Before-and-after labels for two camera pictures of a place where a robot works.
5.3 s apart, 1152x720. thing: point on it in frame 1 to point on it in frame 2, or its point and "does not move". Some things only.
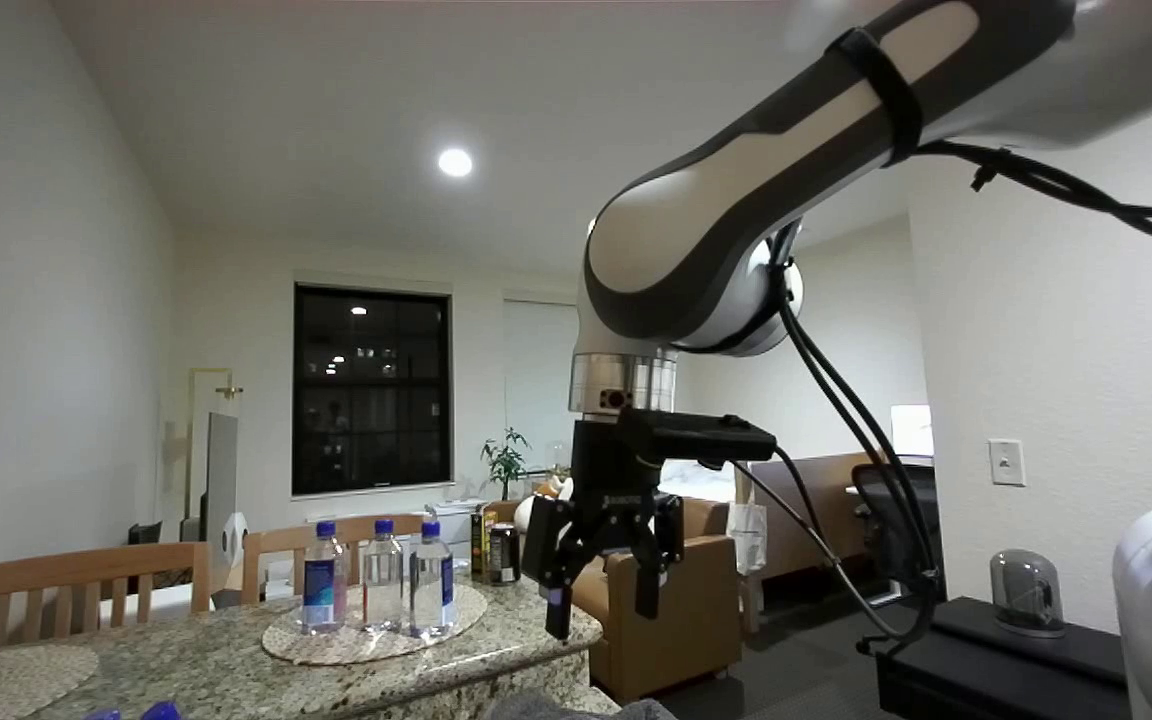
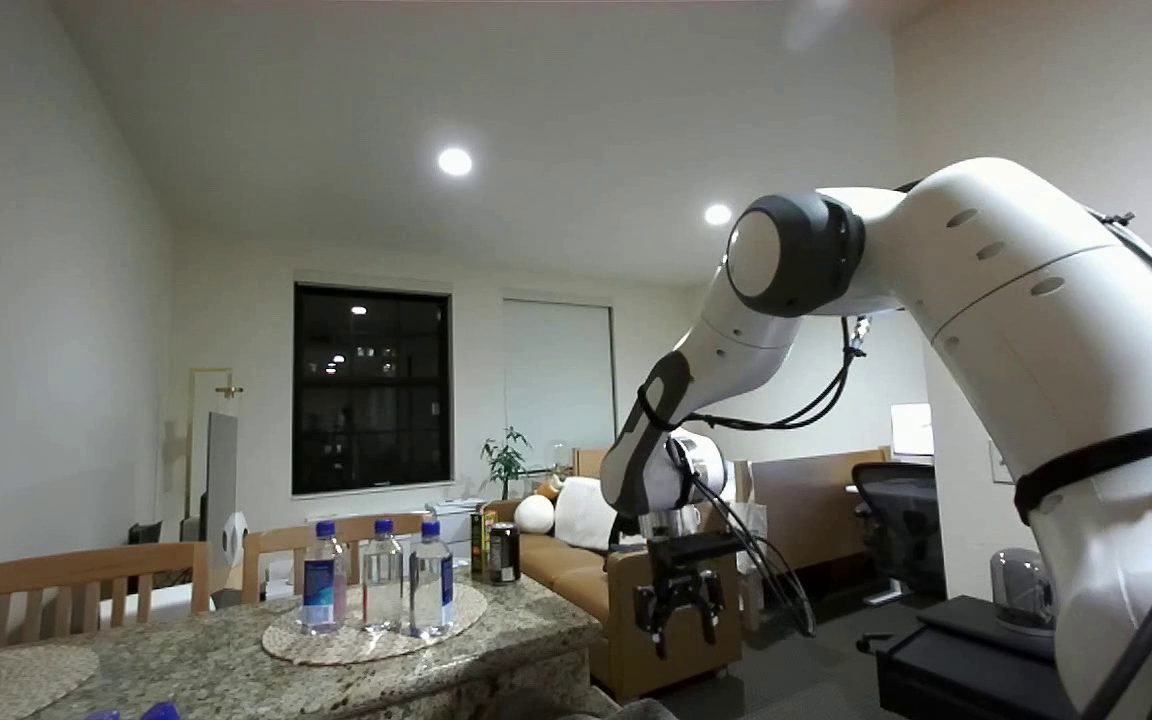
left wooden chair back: x=81 y=571 does not move
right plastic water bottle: x=430 y=580 does not move
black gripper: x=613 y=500 to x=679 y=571
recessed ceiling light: x=455 y=161 does not move
